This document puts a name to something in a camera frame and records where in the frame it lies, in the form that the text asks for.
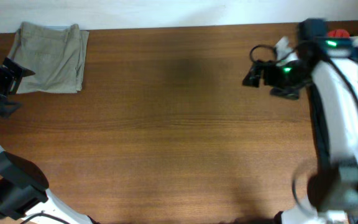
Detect red garment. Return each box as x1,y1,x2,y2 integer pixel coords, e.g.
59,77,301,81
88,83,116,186
327,29,351,39

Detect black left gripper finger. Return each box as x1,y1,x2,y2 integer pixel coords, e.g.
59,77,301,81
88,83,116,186
0,101,22,118
2,58,35,95

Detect khaki shorts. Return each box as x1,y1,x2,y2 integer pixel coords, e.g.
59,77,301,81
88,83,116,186
8,22,90,94

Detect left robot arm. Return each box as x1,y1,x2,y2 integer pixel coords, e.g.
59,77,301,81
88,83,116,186
0,58,97,224

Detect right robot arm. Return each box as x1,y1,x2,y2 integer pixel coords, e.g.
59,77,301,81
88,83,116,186
242,18,358,224

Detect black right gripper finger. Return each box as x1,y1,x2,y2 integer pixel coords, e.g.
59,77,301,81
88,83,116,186
242,61,264,88
270,88,300,100

